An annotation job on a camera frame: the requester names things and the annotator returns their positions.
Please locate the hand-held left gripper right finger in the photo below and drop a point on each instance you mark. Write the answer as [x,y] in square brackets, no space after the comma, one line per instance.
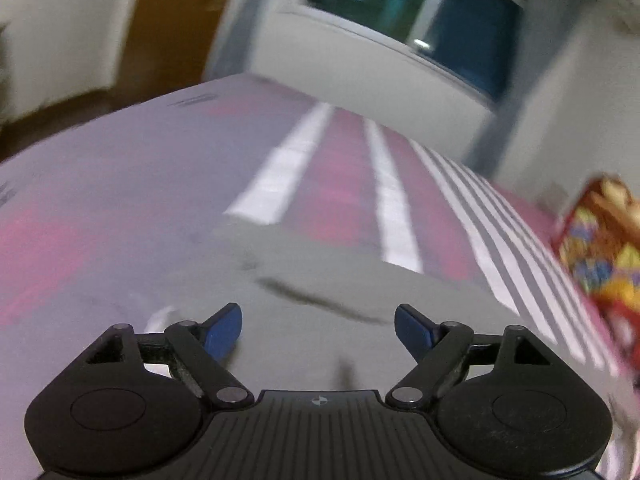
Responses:
[412,330]

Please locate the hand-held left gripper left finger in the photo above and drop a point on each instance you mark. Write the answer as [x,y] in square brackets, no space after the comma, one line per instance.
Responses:
[224,332]

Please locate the grey pants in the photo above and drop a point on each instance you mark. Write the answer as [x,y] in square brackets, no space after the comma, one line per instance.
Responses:
[310,340]

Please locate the colourful printed blanket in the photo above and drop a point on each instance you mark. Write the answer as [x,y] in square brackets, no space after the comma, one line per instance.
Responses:
[600,255]

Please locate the grey blue curtain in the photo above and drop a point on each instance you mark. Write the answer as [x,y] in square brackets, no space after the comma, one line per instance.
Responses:
[240,15]
[505,110]

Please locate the brown wooden door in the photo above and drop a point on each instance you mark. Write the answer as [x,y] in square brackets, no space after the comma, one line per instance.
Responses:
[165,20]

